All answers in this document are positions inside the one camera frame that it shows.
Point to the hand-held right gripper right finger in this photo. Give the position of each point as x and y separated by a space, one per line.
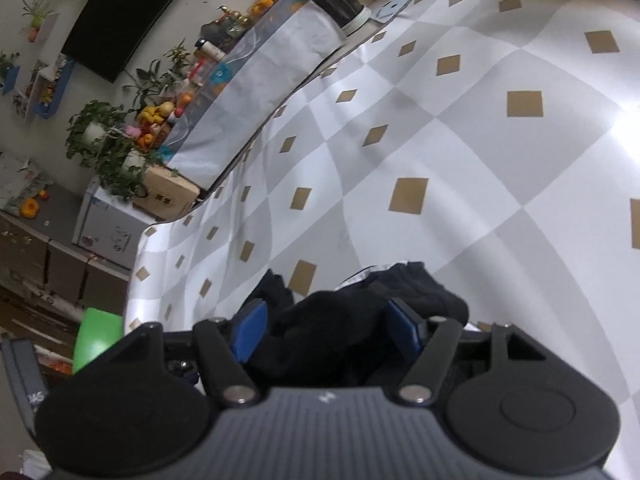
405 332

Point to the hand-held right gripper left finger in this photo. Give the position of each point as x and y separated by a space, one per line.
250 330

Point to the black t-shirt with red print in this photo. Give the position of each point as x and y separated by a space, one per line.
325 330

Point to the green chair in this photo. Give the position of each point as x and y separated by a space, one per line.
97 335

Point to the wooden cabinet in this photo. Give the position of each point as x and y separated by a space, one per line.
50 260

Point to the cardboard box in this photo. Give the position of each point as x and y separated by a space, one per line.
165 195

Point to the white printed box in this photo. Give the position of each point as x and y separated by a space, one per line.
105 230

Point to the floral painted picture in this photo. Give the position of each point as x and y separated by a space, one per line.
25 195

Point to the potted plant in white pot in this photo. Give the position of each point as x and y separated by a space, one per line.
95 130
120 170

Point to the plate of mixed fruit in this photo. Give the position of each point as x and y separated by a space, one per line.
152 115

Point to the grey marbled side table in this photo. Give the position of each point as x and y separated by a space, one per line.
260 90

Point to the teal round lid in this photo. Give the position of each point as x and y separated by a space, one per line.
220 74

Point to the tall leafy plant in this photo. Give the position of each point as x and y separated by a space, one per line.
160 80

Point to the jar with dark lid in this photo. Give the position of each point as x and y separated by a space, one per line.
207 51

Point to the white blue round pad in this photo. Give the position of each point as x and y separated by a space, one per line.
395 7

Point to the pile of oranges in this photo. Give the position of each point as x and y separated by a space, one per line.
262 5

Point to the black television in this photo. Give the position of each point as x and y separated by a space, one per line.
125 15

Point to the blue wall shelf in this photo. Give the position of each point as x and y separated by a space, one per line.
50 95

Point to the wall planter with green plant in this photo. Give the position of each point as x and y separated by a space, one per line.
9 72
40 17

